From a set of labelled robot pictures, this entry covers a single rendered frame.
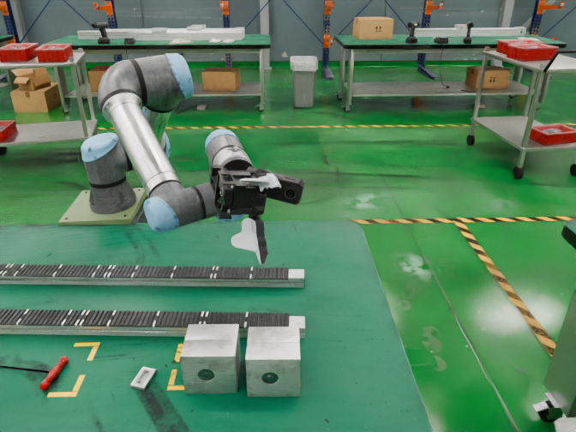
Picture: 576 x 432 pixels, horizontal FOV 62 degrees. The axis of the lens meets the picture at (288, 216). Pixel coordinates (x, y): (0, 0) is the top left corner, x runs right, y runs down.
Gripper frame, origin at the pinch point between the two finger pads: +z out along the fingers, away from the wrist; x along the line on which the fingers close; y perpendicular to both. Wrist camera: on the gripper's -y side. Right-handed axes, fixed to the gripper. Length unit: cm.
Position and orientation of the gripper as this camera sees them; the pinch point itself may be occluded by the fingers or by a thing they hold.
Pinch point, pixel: (274, 228)
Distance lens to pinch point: 78.4
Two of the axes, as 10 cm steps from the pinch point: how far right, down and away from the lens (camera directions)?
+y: -9.4, 0.0, -3.5
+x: 1.8, -8.6, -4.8
